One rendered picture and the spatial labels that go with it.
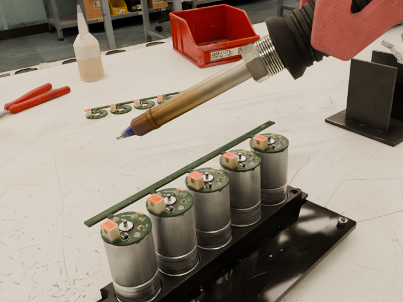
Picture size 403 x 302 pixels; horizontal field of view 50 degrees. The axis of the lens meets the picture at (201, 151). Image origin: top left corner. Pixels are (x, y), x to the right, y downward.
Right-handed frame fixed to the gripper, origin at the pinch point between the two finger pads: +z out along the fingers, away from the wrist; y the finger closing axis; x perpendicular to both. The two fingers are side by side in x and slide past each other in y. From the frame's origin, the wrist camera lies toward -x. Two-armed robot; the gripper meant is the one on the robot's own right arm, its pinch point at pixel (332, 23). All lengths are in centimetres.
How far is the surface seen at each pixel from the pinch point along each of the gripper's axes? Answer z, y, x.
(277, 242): 13.5, -5.0, 5.4
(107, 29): 78, -243, -39
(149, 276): 14.3, 0.0, -2.1
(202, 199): 11.3, -3.5, -0.5
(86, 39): 18.3, -41.2, -15.0
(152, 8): 98, -430, -26
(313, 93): 11.1, -31.7, 12.9
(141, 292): 15.2, 0.4, -2.3
